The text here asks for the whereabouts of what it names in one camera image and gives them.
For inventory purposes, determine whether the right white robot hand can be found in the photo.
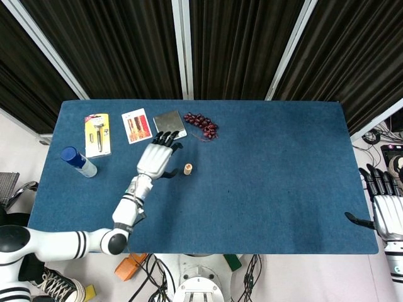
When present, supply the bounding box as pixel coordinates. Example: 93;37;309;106
344;163;403;242

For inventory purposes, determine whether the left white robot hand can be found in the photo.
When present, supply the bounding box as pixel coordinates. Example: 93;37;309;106
135;130;184;181

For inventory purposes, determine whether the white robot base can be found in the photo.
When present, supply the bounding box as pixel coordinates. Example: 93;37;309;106
172;253;236;302

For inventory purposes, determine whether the white red card package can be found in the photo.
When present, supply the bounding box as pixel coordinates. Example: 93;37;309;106
121;108;154;145

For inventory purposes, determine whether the silver digital kitchen scale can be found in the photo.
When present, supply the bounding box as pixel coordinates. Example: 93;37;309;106
152;110;188;141

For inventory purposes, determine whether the dark red grape bunch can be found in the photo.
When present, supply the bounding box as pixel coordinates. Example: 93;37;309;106
183;111;219;143

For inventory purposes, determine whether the yellow razor blister pack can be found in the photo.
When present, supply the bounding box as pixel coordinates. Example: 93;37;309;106
84;113;113;159

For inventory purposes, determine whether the black electronic box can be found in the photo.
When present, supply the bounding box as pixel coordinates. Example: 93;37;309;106
380;143;403;180

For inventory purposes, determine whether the blue white spray can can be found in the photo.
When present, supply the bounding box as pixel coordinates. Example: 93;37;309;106
60;147;98;179

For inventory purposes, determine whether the orange floor device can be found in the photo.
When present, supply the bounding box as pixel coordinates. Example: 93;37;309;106
114;253;149;282

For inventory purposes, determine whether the blue felt table cloth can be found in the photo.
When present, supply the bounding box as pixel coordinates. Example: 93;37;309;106
22;99;380;255

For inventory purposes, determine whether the dark pleated curtain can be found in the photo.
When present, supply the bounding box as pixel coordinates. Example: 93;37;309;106
188;0;305;101
0;0;79;135
273;0;403;136
18;0;183;101

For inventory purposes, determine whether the green floor block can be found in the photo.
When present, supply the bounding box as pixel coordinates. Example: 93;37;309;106
224;254;242;271

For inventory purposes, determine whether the grey mesh chair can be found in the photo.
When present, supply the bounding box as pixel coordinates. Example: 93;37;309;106
0;171;39;210

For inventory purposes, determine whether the black white laced sneaker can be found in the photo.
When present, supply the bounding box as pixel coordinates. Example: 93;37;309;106
31;267;86;302

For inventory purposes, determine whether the black cable tangle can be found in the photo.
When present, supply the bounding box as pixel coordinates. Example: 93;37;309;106
352;121;403;164

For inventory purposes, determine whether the white frame post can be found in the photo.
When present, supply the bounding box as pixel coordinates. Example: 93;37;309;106
3;0;91;101
0;106;53;145
265;0;319;101
349;97;403;142
171;0;195;101

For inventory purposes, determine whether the black floor cable bundle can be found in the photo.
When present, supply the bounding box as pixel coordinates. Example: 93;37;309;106
237;254;267;302
132;253;177;302

